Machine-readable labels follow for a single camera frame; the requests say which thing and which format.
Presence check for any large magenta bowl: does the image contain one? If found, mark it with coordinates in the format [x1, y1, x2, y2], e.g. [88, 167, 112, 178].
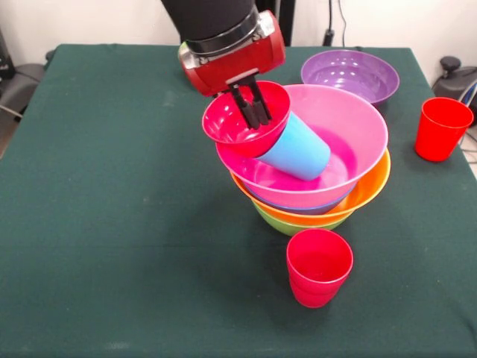
[215, 84, 390, 209]

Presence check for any small crimson pink bowl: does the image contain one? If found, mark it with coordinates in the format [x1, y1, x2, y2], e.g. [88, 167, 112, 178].
[202, 81, 291, 159]

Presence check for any red cup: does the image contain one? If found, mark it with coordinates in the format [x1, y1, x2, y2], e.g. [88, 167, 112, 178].
[414, 97, 475, 163]

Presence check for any dark green tablecloth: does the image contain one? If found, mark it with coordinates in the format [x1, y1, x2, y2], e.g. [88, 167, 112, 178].
[0, 43, 477, 358]

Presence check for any blue cup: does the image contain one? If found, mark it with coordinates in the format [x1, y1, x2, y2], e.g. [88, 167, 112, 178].
[255, 110, 332, 183]

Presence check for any crimson pink cup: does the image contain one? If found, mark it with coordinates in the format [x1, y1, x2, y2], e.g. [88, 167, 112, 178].
[286, 227, 354, 309]

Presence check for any blue bowl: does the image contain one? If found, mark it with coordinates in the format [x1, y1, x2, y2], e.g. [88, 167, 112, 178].
[249, 186, 353, 216]

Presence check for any purple bowl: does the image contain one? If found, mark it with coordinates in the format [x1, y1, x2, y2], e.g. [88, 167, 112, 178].
[300, 49, 400, 106]

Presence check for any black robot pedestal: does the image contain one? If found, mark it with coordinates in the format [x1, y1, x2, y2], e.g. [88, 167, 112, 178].
[255, 0, 295, 48]

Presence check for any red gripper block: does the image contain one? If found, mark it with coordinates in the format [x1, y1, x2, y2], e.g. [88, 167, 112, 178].
[181, 10, 287, 130]

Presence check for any large orange bowl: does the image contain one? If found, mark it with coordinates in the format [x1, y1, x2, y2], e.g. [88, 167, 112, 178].
[230, 148, 391, 227]

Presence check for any black hanging cable with plug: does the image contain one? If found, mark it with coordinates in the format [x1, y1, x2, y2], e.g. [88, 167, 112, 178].
[322, 0, 347, 48]

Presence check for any green bowl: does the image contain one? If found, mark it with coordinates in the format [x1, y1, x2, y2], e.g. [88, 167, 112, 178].
[255, 203, 350, 237]

